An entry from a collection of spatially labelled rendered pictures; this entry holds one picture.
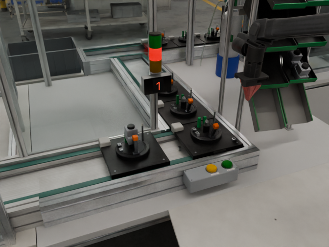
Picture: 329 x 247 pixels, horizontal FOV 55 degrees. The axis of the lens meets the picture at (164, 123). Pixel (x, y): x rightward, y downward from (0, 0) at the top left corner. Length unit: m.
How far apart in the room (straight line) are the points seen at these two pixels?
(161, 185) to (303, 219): 0.53
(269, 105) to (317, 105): 1.10
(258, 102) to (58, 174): 0.93
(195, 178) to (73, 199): 0.45
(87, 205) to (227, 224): 0.51
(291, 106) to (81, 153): 0.98
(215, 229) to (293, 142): 0.71
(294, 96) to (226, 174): 0.56
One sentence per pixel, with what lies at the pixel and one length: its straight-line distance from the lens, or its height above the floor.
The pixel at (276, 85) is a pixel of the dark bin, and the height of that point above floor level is 1.21.
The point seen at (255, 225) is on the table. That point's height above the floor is 0.86.
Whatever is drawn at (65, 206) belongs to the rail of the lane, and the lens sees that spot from 1.19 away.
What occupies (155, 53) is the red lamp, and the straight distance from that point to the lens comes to 1.27.
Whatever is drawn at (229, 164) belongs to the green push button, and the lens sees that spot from 1.27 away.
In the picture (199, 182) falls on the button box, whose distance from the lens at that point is 1.22.
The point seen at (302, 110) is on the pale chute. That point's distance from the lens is 1.62.
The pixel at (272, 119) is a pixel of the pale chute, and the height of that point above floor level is 1.02.
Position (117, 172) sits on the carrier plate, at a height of 0.97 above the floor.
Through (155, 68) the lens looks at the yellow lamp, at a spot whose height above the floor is 1.28.
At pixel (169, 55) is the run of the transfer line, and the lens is 2.53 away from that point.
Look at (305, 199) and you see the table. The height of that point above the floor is 0.86.
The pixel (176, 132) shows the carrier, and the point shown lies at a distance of 1.44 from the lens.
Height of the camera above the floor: 1.75
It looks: 31 degrees down
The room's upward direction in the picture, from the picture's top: straight up
